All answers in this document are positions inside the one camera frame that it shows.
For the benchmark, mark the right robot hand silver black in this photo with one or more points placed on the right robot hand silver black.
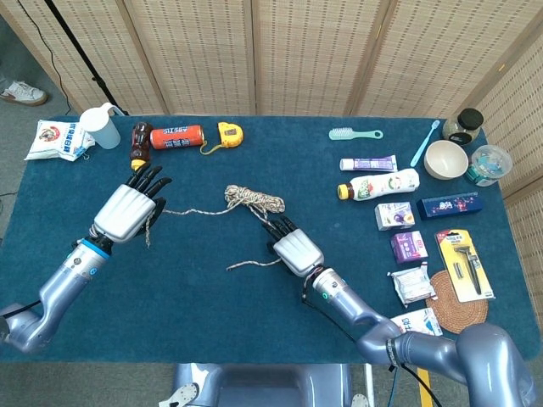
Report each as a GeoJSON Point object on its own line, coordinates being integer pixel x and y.
{"type": "Point", "coordinates": [299, 252]}

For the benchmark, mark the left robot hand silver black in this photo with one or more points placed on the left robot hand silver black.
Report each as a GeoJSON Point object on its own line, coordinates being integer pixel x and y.
{"type": "Point", "coordinates": [123, 212]}

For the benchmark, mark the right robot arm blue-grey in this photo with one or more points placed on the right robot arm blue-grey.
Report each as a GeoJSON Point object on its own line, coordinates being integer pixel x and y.
{"type": "Point", "coordinates": [488, 360]}

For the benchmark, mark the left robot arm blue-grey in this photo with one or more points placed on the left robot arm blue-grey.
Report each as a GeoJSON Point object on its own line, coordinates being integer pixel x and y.
{"type": "Point", "coordinates": [63, 280]}

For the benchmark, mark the brown honey bottle yellow cap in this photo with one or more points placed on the brown honey bottle yellow cap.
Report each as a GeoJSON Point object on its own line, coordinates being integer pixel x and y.
{"type": "Point", "coordinates": [141, 146]}

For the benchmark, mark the white plastic pitcher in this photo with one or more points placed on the white plastic pitcher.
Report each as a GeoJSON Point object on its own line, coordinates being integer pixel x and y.
{"type": "Point", "coordinates": [102, 131]}

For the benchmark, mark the orange drink can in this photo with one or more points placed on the orange drink can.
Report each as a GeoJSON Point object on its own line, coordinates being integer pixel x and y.
{"type": "Point", "coordinates": [176, 136]}

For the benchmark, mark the white sugar bag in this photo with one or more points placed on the white sugar bag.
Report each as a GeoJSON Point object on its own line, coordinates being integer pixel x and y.
{"type": "Point", "coordinates": [55, 140]}

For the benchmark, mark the white purple small carton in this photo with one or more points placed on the white purple small carton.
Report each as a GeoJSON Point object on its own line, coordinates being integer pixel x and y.
{"type": "Point", "coordinates": [392, 216]}

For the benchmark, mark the white drink bottle yellow cap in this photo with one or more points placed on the white drink bottle yellow cap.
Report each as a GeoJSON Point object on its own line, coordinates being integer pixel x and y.
{"type": "Point", "coordinates": [382, 185]}

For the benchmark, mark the purple small box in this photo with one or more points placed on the purple small box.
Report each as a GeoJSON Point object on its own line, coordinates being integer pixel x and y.
{"type": "Point", "coordinates": [407, 247]}

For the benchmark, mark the white purple toothpaste tube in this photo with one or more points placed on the white purple toothpaste tube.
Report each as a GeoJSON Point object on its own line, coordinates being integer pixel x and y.
{"type": "Point", "coordinates": [369, 163]}

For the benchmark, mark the dark blue table cloth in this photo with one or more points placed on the dark blue table cloth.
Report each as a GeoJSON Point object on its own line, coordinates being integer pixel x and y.
{"type": "Point", "coordinates": [191, 305]}

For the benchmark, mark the silver foil packet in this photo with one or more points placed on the silver foil packet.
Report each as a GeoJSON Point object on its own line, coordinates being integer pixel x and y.
{"type": "Point", "coordinates": [411, 286]}

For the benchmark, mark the mint green hairbrush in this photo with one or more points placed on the mint green hairbrush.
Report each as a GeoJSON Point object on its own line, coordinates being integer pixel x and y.
{"type": "Point", "coordinates": [339, 134]}

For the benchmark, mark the yellow tape measure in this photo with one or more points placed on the yellow tape measure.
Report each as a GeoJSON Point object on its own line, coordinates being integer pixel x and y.
{"type": "Point", "coordinates": [230, 135]}

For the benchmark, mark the blue-grey robot torso base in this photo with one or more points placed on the blue-grey robot torso base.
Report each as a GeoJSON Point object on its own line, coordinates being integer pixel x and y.
{"type": "Point", "coordinates": [263, 386]}

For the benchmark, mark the white milk carton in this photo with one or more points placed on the white milk carton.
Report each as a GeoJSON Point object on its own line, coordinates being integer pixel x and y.
{"type": "Point", "coordinates": [420, 322]}

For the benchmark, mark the white table leg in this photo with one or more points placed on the white table leg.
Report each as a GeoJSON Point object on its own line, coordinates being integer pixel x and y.
{"type": "Point", "coordinates": [369, 381]}

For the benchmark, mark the razor in yellow blister pack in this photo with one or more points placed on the razor in yellow blister pack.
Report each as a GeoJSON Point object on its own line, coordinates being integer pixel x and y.
{"type": "Point", "coordinates": [449, 254]}

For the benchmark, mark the white sneaker brown sole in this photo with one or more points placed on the white sneaker brown sole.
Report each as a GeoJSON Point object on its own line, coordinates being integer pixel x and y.
{"type": "Point", "coordinates": [21, 94]}

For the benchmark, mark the dark blue long box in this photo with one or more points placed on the dark blue long box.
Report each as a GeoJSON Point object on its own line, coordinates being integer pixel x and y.
{"type": "Point", "coordinates": [449, 206]}

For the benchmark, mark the light blue toothbrush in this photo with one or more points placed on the light blue toothbrush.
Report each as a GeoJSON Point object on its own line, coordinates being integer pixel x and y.
{"type": "Point", "coordinates": [424, 144]}

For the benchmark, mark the round woven coaster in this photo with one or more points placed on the round woven coaster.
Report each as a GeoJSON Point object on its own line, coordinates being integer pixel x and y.
{"type": "Point", "coordinates": [454, 313]}

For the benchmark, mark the black tripod stand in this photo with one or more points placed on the black tripod stand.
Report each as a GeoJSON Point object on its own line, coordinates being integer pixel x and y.
{"type": "Point", "coordinates": [76, 46]}

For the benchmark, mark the beige bowl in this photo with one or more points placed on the beige bowl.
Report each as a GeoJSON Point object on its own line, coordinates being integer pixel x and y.
{"type": "Point", "coordinates": [445, 159]}

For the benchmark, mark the yellow floor tape strip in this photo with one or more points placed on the yellow floor tape strip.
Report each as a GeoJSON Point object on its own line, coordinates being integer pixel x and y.
{"type": "Point", "coordinates": [422, 400]}

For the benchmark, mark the bamboo folding screen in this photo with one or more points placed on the bamboo folding screen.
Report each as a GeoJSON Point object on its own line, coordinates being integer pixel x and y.
{"type": "Point", "coordinates": [522, 118]}
{"type": "Point", "coordinates": [297, 55]}

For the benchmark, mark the clear plastic tub teal base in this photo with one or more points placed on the clear plastic tub teal base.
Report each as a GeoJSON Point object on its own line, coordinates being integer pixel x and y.
{"type": "Point", "coordinates": [490, 163]}

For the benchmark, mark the glass jar black lid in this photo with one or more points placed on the glass jar black lid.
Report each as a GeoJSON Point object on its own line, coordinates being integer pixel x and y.
{"type": "Point", "coordinates": [468, 120]}

